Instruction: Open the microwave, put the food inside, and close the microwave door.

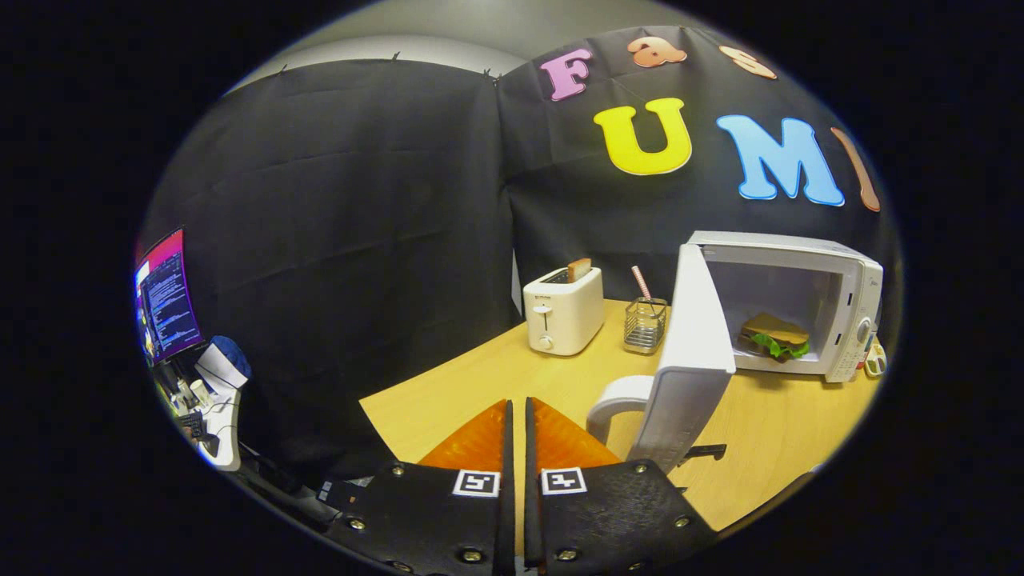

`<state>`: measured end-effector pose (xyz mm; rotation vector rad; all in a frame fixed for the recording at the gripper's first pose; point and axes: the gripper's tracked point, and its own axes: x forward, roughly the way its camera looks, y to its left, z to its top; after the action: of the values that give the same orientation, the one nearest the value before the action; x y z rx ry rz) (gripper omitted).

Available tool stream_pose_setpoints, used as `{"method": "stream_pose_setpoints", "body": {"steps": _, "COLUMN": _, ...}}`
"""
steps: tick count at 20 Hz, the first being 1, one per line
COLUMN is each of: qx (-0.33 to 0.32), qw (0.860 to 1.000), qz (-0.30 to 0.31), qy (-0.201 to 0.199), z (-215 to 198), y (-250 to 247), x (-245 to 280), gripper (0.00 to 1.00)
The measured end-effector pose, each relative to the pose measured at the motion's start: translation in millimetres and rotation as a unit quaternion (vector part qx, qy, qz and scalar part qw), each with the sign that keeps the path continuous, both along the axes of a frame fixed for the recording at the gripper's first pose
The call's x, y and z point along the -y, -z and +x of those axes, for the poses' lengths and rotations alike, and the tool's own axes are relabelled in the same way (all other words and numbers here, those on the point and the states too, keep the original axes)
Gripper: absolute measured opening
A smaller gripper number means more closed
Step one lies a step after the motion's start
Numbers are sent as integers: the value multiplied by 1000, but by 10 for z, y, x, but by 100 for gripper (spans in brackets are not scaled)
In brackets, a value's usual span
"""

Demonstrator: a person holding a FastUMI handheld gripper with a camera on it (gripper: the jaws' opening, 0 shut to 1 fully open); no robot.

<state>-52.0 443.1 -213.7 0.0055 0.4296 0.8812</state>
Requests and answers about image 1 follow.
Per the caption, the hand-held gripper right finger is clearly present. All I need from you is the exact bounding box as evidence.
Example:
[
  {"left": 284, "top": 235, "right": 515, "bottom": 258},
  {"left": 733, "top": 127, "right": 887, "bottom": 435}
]
[{"left": 524, "top": 396, "right": 721, "bottom": 573}]

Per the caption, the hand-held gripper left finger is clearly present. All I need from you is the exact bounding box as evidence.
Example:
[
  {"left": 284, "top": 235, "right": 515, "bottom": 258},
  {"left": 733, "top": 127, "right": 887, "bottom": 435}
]
[{"left": 324, "top": 398, "right": 515, "bottom": 576}]

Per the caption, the white microwave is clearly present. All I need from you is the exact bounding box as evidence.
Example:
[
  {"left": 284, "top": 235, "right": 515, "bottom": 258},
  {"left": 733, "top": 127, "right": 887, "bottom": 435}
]
[{"left": 586, "top": 230, "right": 885, "bottom": 474}]

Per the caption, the sandwich with green lettuce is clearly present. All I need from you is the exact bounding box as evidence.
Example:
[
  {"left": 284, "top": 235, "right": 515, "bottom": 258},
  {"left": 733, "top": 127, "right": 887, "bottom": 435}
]
[{"left": 738, "top": 313, "right": 810, "bottom": 362}]

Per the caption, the white toaster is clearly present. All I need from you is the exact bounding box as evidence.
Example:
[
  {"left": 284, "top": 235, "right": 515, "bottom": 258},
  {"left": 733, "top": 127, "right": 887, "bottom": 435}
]
[{"left": 523, "top": 266, "right": 606, "bottom": 357}]

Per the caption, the computer monitor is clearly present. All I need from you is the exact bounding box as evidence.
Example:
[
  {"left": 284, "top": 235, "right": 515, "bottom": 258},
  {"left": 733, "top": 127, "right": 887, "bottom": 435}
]
[{"left": 134, "top": 228, "right": 205, "bottom": 367}]

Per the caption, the metal wire basket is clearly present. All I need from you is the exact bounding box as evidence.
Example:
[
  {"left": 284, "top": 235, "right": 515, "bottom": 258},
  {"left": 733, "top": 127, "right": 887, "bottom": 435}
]
[{"left": 623, "top": 297, "right": 668, "bottom": 355}]

